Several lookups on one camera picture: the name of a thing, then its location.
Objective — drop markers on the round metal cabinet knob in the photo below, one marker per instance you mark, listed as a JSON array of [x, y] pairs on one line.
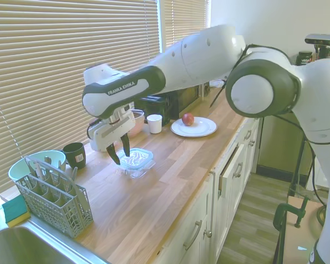
[[207, 233]]

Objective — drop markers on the black supplement tub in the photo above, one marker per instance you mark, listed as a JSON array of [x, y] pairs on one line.
[[304, 58]]

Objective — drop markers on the stainless steel sink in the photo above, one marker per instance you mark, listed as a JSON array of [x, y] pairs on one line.
[[30, 247]]

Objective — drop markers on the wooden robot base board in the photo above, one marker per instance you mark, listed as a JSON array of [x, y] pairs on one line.
[[297, 247]]

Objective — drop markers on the black cup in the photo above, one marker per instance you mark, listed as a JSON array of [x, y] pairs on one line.
[[75, 156]]

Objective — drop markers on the grey plastic cutlery basket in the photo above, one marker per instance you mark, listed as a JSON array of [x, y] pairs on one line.
[[57, 211]]

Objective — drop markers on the teal and yellow sponge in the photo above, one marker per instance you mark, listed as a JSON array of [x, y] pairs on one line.
[[15, 211]]

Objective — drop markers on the beige window blind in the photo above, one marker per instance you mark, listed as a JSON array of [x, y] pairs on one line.
[[44, 68], [187, 19]]

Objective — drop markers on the white mug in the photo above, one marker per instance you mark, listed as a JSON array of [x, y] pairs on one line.
[[154, 125]]

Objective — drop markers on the mint green bowl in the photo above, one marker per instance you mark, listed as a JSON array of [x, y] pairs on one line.
[[19, 170]]

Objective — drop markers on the grey stereo camera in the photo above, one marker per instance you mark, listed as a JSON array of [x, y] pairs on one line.
[[321, 39]]

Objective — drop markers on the white kitchen cabinet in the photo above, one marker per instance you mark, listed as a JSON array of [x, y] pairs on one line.
[[228, 198]]

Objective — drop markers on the pink bowl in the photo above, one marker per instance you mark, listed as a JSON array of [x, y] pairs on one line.
[[138, 127]]

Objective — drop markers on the black camera stand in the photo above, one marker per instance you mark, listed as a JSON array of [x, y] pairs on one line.
[[298, 165]]

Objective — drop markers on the clear lid with teal seal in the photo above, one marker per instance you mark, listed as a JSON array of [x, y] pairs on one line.
[[138, 158]]

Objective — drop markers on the red apple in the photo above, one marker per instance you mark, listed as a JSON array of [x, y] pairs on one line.
[[187, 119]]

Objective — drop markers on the black microwave oven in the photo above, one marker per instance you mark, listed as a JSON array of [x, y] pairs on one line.
[[184, 96]]

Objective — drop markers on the white plate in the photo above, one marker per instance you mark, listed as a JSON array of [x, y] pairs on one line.
[[203, 127]]

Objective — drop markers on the black toaster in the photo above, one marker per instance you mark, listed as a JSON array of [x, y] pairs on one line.
[[159, 105]]

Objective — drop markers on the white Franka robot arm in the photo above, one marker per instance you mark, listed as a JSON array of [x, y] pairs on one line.
[[203, 55]]

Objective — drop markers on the dark olive appliance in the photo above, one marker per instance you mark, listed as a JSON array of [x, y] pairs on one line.
[[277, 145]]

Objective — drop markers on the green metal clamp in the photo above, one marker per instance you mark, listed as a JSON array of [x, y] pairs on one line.
[[279, 214]]

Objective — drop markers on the grey bowl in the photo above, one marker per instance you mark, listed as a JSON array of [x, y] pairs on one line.
[[138, 113]]

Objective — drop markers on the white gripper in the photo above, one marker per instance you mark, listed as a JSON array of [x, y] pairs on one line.
[[116, 132]]

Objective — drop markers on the clear glass food container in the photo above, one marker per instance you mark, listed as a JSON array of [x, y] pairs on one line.
[[137, 174]]

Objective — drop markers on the metal cutlery piece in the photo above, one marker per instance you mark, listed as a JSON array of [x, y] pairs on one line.
[[47, 165], [35, 169], [74, 173]]

